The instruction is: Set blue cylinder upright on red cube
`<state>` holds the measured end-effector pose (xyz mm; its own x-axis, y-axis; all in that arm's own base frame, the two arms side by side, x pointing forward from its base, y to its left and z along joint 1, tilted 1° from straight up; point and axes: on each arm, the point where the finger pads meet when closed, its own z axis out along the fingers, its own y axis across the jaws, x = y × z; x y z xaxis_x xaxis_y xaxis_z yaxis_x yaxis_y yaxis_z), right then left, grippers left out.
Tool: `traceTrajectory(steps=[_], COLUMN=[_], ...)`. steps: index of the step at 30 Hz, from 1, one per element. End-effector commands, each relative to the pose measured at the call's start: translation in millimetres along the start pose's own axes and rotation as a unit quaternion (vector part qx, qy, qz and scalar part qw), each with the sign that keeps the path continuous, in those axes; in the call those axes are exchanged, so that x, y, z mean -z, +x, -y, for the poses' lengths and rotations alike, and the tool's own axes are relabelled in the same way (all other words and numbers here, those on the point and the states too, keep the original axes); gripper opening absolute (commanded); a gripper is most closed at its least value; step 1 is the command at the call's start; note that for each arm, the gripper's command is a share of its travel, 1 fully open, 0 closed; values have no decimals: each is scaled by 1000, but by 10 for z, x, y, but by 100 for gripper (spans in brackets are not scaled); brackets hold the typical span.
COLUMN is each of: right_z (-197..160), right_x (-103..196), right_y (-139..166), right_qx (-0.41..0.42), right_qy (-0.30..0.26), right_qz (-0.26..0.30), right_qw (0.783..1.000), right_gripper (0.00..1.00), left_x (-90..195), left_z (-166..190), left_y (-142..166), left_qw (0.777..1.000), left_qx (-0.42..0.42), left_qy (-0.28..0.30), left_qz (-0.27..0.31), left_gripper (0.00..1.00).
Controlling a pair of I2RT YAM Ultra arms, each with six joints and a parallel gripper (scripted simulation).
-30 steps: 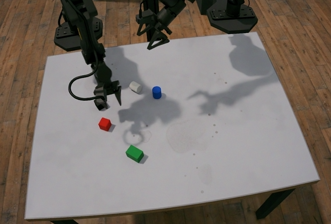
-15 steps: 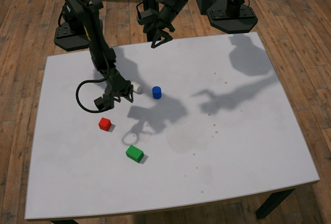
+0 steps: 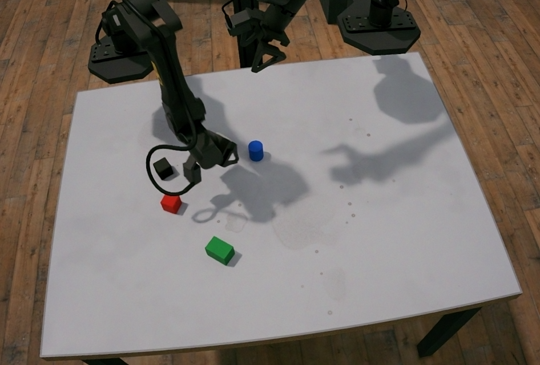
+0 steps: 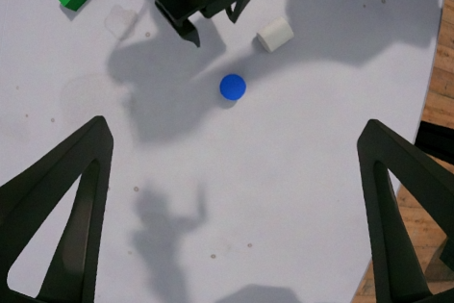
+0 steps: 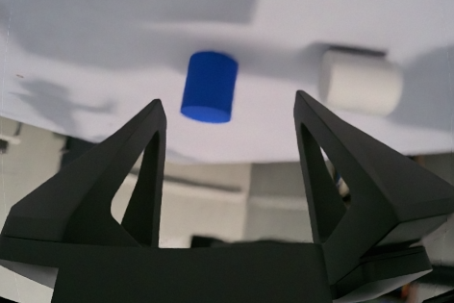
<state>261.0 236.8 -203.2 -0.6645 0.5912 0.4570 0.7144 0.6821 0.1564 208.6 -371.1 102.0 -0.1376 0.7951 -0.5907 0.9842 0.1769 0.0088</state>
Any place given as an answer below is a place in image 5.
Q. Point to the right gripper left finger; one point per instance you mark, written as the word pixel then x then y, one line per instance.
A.
pixel 75 204

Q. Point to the blue cylinder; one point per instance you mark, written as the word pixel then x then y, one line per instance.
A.
pixel 211 86

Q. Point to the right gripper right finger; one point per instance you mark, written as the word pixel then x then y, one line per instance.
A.
pixel 397 205

